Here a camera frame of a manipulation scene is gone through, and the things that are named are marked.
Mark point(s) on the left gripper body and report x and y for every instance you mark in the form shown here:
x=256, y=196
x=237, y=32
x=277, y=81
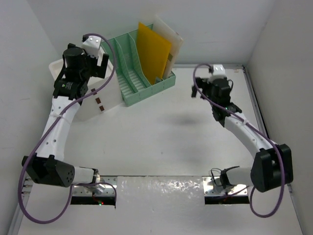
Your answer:
x=90, y=69

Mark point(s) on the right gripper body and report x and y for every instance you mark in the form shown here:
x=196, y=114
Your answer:
x=207, y=85

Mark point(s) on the orange plastic folder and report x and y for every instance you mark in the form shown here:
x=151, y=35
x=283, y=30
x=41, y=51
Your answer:
x=153, y=51

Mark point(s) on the clear document sleeve with paper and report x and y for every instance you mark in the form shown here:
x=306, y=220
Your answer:
x=170, y=63

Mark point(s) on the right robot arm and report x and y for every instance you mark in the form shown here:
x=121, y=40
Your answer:
x=270, y=160

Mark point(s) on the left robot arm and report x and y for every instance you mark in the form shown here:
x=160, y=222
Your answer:
x=46, y=166

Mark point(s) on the white drawer cabinet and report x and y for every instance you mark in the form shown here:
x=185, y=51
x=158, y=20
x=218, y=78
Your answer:
x=110, y=96

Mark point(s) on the green file organizer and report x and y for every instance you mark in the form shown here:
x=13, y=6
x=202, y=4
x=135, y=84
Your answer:
x=133, y=84

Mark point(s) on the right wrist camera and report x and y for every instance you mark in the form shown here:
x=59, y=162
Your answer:
x=217, y=72

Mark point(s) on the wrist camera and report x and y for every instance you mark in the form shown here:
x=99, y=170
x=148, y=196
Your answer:
x=91, y=44
x=217, y=72

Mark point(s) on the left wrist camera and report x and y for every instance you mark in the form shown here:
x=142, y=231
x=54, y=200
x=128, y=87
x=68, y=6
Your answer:
x=91, y=44

